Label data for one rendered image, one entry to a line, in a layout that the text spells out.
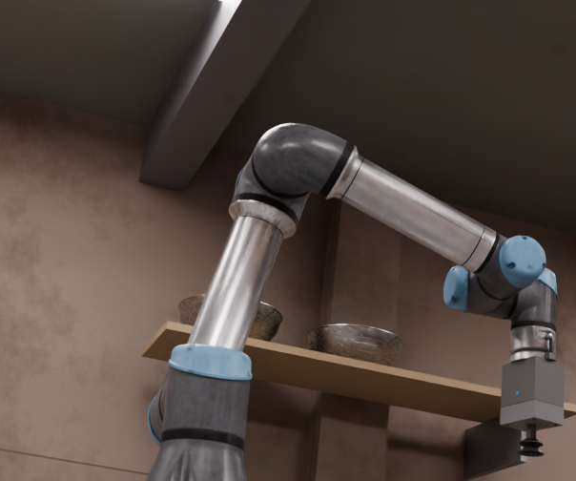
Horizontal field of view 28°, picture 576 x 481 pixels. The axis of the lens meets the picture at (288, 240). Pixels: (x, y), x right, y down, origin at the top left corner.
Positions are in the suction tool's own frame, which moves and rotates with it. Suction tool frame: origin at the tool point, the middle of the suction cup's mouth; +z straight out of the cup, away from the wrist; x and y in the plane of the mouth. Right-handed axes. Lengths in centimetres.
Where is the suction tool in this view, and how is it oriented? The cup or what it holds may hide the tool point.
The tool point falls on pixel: (530, 453)
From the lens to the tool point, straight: 194.2
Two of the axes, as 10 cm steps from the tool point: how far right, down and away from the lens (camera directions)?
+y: -5.1, 2.8, 8.1
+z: -1.0, 9.2, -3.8
